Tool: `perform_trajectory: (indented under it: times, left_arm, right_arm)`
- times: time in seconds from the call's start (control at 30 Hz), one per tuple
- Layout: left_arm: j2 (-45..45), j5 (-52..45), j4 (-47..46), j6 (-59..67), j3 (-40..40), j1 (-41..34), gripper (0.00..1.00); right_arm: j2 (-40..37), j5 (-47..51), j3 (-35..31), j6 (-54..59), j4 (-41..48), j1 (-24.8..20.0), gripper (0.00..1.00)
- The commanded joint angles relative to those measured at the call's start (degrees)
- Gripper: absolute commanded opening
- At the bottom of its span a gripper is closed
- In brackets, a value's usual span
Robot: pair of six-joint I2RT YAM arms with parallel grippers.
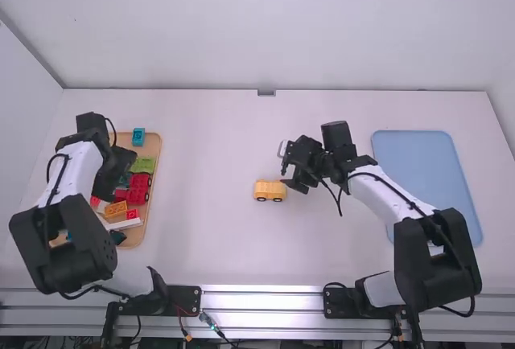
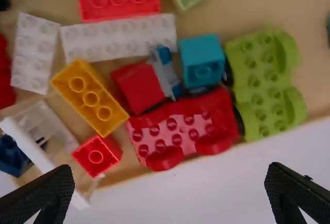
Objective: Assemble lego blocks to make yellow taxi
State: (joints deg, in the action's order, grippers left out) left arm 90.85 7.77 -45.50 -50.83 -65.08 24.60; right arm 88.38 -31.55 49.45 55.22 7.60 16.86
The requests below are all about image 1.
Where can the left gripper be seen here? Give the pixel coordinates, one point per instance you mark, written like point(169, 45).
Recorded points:
point(114, 168)

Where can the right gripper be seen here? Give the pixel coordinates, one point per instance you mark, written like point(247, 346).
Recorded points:
point(306, 158)

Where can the yellow toy car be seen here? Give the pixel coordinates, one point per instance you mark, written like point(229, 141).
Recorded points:
point(270, 190)

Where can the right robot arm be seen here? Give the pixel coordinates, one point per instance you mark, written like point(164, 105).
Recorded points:
point(382, 196)

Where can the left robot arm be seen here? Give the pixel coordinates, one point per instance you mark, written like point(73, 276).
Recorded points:
point(68, 172)

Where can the teal toy brick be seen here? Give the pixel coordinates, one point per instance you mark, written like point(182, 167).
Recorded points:
point(124, 179)

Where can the pink toy brick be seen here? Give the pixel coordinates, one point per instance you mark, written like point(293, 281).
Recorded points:
point(95, 201)

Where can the blue toy brick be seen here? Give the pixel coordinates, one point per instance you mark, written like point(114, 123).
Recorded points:
point(138, 136)

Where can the orange toy brick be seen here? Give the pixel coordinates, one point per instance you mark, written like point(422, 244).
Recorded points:
point(116, 210)

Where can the tan tray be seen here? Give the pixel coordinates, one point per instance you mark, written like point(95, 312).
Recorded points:
point(155, 148)

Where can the small red toy brick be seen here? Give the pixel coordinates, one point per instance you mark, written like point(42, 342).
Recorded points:
point(133, 214)

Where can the white toy brick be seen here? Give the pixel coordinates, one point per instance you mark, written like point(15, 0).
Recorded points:
point(124, 224)

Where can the dark green toy brick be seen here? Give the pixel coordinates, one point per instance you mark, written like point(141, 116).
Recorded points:
point(118, 238)

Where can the silver rails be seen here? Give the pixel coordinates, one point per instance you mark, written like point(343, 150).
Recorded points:
point(261, 305)

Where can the blue mat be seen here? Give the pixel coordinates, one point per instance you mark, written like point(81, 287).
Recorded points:
point(426, 184)

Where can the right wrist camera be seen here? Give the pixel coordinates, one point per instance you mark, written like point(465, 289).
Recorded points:
point(283, 149)

